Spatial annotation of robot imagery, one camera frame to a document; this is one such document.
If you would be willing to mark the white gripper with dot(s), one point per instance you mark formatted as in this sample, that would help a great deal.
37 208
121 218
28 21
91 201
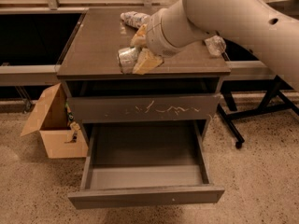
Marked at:
154 35

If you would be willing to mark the labelled plastic bottle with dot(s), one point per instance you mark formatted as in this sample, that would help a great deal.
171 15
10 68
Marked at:
134 19

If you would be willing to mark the green silver 7up can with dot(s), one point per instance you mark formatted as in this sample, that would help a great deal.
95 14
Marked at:
127 59

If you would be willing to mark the closed grey top drawer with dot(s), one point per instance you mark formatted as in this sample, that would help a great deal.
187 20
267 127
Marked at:
143 108

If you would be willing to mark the grey drawer cabinet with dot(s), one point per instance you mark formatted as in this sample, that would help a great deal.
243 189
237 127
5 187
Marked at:
90 67

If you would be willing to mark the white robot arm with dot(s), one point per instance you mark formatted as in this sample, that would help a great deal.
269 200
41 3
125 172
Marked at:
271 36

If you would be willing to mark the open grey middle drawer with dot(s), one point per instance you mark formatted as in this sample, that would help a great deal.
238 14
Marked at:
144 164

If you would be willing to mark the clear crumpled plastic bottle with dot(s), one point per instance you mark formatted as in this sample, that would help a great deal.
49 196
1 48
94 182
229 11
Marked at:
216 45

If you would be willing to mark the open cardboard box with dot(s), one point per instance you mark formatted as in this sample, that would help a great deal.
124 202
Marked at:
49 118

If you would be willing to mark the items in cardboard box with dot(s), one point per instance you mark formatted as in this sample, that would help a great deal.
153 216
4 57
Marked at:
71 123

